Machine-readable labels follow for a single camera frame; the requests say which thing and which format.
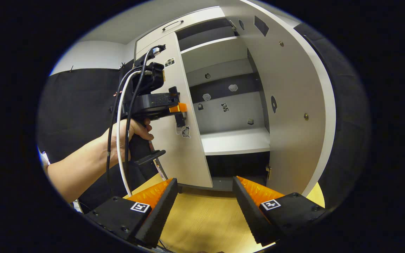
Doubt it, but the grey double-door shoe cabinet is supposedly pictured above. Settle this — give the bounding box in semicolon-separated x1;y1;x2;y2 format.
134;6;272;192

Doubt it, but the black cable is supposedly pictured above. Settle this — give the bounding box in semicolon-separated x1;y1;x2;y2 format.
105;45;166;194

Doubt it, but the grey cabinet drawer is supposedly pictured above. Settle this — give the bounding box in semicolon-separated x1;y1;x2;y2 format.
136;6;226;54

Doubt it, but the white cable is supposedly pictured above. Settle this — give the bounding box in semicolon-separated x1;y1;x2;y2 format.
116;70;154;197

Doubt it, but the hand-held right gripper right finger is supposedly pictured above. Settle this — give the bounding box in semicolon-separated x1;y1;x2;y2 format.
232;176;327;246

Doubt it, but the black backdrop cloth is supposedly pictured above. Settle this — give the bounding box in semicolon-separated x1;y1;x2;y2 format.
37;23;370;213

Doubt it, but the grey cabinet door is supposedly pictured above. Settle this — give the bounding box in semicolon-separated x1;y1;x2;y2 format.
219;0;337;197
135;32;214;189

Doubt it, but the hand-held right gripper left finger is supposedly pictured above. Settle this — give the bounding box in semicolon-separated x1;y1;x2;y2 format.
85;177;179;248

